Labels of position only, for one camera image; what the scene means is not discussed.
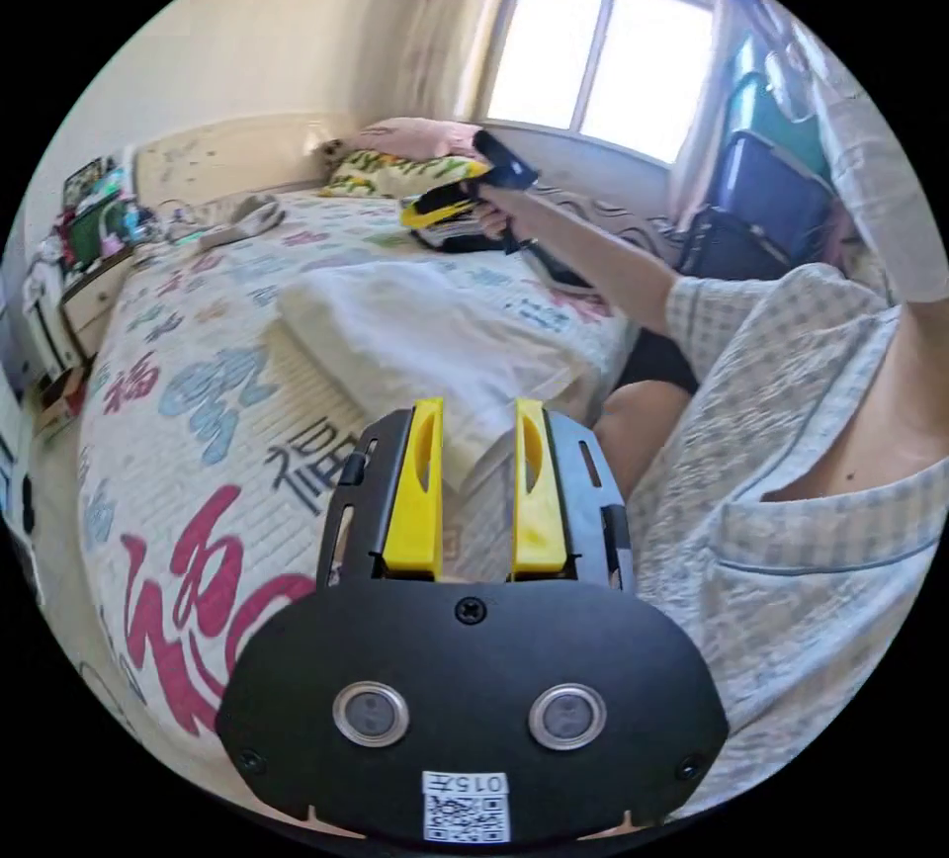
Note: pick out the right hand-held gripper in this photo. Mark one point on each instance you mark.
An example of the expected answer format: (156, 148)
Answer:
(452, 241)

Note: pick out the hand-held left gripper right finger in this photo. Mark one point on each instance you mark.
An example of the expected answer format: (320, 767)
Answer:
(537, 509)

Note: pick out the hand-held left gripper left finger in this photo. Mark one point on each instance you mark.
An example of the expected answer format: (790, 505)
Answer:
(415, 502)

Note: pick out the person's right forearm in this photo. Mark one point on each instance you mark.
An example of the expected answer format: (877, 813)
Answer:
(600, 257)

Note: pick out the white and green t-shirt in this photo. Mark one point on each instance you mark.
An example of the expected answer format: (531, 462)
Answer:
(415, 335)

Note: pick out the person's right hand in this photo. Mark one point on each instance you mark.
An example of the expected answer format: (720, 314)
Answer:
(495, 217)

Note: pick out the yellow and green pillow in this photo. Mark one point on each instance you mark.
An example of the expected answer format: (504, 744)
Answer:
(393, 174)

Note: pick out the pink pillow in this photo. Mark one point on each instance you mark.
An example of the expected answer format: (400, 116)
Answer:
(419, 133)

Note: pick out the light curtain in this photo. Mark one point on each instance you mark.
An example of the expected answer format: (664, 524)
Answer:
(454, 39)

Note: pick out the bed with printed sheet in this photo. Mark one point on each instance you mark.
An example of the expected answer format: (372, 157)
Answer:
(296, 372)

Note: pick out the window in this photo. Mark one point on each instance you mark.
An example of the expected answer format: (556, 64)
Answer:
(600, 65)

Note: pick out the pile of clothes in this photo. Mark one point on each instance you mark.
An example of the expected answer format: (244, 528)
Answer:
(237, 219)

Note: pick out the person's body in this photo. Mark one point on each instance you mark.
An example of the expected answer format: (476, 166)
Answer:
(778, 502)

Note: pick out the blue suitcase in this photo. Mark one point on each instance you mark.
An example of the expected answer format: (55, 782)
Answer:
(771, 197)

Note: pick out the teal suitcase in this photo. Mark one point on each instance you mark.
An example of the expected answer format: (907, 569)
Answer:
(767, 109)

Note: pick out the bedside cabinet with clutter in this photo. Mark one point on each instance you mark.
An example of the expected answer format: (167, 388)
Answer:
(89, 257)

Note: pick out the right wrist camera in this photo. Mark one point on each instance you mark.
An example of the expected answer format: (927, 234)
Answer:
(506, 161)

